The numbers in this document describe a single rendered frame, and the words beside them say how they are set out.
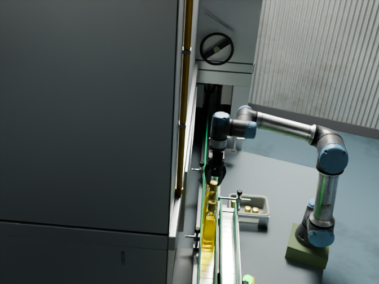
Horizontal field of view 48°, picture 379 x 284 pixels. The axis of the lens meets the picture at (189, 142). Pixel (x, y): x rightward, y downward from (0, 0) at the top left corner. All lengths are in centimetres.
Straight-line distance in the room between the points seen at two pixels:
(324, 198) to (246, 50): 118
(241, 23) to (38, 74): 176
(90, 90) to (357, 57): 407
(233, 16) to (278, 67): 243
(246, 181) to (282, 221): 41
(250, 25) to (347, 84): 251
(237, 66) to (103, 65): 178
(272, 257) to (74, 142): 137
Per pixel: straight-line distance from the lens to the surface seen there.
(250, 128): 182
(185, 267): 200
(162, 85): 111
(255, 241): 236
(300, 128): 196
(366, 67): 500
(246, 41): 276
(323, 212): 203
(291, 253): 228
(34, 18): 113
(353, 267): 352
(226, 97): 300
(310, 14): 488
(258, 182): 278
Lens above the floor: 235
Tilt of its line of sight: 31 degrees down
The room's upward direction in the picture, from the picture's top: 4 degrees clockwise
